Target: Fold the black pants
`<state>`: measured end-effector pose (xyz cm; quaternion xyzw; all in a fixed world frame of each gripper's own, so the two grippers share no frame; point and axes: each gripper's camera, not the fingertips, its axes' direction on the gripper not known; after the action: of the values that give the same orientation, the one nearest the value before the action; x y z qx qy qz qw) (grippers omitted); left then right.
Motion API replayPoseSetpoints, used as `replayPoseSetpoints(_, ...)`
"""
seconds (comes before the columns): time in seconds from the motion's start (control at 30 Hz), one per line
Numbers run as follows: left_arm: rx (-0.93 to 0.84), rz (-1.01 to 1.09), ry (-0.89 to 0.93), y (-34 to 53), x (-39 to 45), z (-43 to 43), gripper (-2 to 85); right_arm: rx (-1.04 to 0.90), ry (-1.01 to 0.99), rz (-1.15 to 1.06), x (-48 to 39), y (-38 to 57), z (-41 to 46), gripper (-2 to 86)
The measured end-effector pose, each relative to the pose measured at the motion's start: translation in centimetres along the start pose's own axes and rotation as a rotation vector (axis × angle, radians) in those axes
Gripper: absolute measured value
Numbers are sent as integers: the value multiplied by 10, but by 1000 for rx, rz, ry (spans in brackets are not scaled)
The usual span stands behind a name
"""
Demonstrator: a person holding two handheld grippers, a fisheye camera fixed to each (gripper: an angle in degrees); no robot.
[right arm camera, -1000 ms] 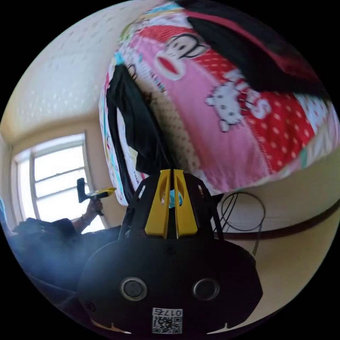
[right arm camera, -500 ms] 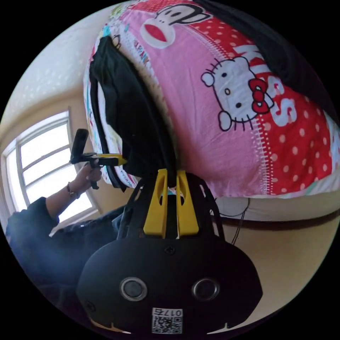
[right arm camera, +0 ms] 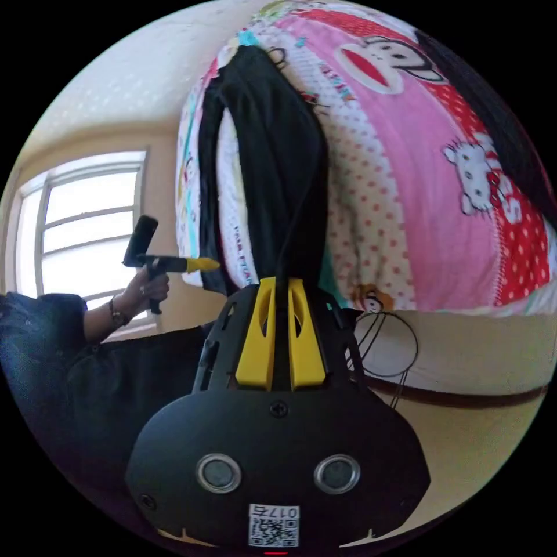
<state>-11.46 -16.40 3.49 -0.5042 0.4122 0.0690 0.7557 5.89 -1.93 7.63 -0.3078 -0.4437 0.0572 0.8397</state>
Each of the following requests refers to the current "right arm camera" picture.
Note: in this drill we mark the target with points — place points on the black pants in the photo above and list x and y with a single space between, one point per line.
272 152

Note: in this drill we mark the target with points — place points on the window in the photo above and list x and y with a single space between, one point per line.
87 217

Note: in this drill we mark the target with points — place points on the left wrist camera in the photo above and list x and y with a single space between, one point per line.
141 238

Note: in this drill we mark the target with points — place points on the person's body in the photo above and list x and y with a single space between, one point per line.
65 391

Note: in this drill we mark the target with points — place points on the bed with pink cartoon sheet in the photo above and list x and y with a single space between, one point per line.
391 174

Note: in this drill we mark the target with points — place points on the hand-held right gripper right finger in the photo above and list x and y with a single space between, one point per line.
306 348

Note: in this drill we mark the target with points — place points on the person's left forearm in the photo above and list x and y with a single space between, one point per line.
104 320

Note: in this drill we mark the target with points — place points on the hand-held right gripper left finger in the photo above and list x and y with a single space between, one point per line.
254 348

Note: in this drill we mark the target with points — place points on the person's left hand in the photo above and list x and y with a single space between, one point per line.
145 292

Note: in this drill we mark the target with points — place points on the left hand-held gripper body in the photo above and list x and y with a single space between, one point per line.
152 264

